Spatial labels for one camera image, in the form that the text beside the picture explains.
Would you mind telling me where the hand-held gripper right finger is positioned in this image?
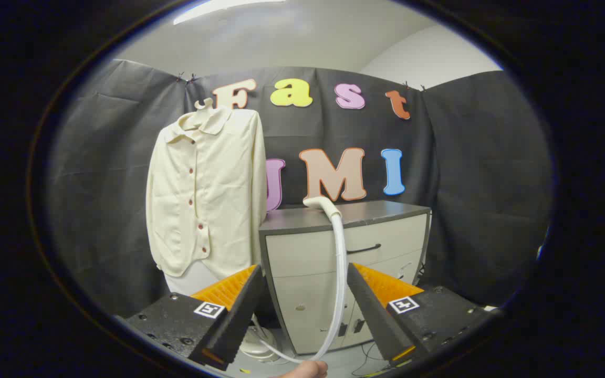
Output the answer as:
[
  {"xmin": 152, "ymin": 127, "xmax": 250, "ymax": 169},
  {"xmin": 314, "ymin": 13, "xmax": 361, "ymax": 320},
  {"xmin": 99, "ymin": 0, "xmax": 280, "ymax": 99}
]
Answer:
[{"xmin": 346, "ymin": 262, "xmax": 503, "ymax": 365}]

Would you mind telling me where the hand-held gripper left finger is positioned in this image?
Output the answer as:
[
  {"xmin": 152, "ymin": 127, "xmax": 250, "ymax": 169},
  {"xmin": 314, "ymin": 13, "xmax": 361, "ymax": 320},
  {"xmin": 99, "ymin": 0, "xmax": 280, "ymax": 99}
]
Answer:
[{"xmin": 124, "ymin": 264, "xmax": 267, "ymax": 371}]

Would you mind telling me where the white garment steamer base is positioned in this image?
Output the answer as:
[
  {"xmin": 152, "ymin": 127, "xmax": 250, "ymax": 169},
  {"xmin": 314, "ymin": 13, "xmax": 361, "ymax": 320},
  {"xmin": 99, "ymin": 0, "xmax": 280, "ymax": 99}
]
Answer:
[{"xmin": 239, "ymin": 315, "xmax": 282, "ymax": 363}]

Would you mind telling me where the white garment steamer head with hose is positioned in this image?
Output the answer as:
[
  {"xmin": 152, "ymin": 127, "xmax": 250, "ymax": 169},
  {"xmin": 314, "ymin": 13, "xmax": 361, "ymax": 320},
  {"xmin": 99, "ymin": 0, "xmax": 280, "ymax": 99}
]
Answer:
[{"xmin": 258, "ymin": 196, "xmax": 348, "ymax": 364}]

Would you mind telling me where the cream button shirt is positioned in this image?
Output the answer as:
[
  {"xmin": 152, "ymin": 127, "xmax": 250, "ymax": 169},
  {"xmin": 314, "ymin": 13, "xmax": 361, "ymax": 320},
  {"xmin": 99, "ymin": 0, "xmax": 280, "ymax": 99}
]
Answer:
[{"xmin": 145, "ymin": 107, "xmax": 268, "ymax": 280}]

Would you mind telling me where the white garment support board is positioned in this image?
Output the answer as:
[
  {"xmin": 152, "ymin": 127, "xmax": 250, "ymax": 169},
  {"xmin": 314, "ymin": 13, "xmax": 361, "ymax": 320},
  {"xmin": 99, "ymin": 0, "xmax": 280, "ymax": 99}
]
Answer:
[{"xmin": 165, "ymin": 260, "xmax": 220, "ymax": 296}]

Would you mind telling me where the white cabinet with grey top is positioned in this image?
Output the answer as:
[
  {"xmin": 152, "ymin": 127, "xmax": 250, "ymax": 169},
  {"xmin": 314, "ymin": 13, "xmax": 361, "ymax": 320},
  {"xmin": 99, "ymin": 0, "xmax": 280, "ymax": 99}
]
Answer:
[{"xmin": 258, "ymin": 200, "xmax": 432, "ymax": 355}]

